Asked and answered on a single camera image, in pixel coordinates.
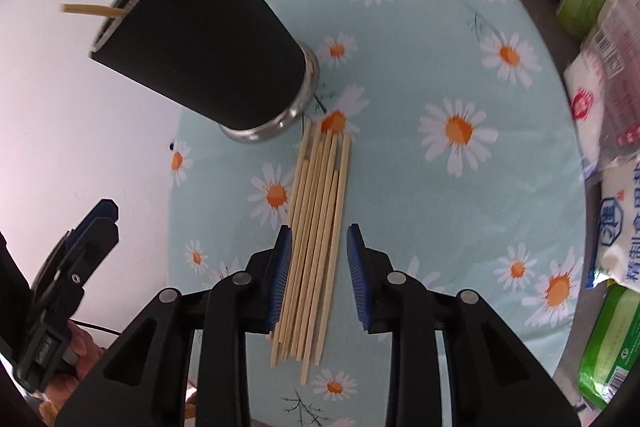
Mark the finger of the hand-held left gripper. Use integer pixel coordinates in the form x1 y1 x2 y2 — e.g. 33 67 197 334
64 199 121 250
54 219 121 294

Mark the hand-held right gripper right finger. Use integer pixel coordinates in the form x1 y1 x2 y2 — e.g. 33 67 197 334
346 223 582 427

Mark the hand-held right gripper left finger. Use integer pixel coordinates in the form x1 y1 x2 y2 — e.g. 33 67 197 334
54 224 294 427

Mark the pile of bamboo chopsticks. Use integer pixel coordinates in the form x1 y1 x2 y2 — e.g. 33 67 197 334
269 119 352 385

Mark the black metal chopstick cup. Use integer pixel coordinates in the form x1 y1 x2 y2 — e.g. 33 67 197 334
89 0 321 144

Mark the person's left hand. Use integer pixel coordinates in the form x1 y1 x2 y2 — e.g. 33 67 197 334
42 323 109 414

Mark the tapered bamboo chopstick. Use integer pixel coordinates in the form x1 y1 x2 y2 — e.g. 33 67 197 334
61 3 126 19

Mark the daisy print tablecloth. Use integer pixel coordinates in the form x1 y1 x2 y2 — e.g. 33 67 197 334
165 0 592 427

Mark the green and white packet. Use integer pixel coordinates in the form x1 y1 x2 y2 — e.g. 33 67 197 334
577 284 640 410

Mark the white salt bag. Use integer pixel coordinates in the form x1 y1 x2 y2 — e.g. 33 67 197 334
592 157 640 294

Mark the clear pink print bag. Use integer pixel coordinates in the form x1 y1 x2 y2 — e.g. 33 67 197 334
564 0 640 162

